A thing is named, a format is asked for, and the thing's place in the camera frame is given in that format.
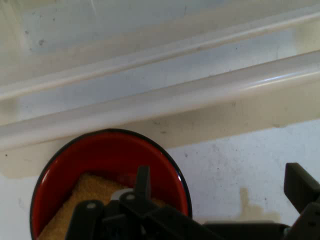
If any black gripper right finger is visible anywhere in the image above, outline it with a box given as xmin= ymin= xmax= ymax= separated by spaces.
xmin=283 ymin=162 xmax=320 ymax=240

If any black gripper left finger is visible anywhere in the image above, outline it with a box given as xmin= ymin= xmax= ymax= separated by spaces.
xmin=64 ymin=164 xmax=221 ymax=240

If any white oven door handle bar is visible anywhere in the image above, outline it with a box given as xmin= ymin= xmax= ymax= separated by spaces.
xmin=0 ymin=51 xmax=320 ymax=151

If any white oven door with glass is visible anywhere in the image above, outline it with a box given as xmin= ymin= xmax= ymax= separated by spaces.
xmin=0 ymin=0 xmax=320 ymax=127

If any yellow sponge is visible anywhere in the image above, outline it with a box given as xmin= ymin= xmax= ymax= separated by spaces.
xmin=38 ymin=172 xmax=166 ymax=240

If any red bowl with black rim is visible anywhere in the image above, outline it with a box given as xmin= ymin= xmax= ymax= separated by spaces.
xmin=29 ymin=128 xmax=193 ymax=240

